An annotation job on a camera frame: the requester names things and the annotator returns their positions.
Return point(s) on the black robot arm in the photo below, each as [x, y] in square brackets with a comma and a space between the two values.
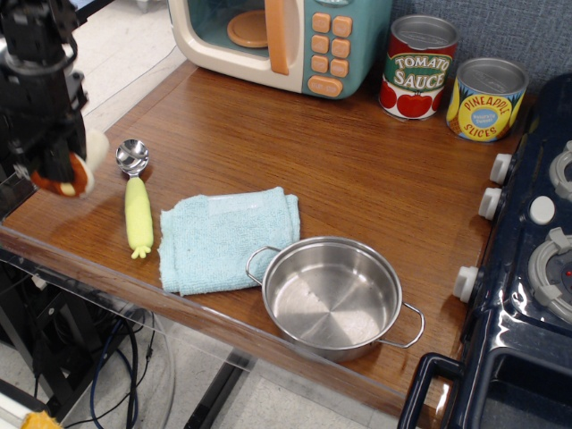
[38, 38]

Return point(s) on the yellow handled ice cream scoop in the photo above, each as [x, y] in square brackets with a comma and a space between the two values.
[132, 158]

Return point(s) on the red and white plush mushroom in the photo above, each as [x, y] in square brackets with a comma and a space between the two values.
[97, 145]

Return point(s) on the teal toy microwave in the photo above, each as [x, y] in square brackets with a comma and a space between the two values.
[320, 48]

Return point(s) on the white stove knob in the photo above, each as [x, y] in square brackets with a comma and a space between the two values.
[500, 168]
[489, 203]
[465, 283]

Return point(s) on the pineapple slices can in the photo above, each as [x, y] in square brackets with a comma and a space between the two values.
[486, 98]

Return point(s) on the stainless steel pot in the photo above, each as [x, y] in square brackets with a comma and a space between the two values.
[334, 297]

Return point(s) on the white stove knob bottom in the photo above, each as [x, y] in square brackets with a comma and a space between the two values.
[465, 283]

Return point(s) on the black equipment rack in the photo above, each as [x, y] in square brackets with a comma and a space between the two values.
[64, 339]

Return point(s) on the white stove knob middle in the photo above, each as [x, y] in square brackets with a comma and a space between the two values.
[489, 203]

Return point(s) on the light blue folded towel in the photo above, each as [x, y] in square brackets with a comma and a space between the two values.
[207, 241]

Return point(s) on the dark blue toy stove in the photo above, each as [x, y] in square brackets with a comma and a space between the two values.
[515, 366]

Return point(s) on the white stove knob top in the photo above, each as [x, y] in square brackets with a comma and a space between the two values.
[500, 168]

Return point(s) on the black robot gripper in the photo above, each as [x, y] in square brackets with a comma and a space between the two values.
[41, 121]

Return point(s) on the tomato sauce can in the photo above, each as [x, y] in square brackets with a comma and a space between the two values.
[420, 54]

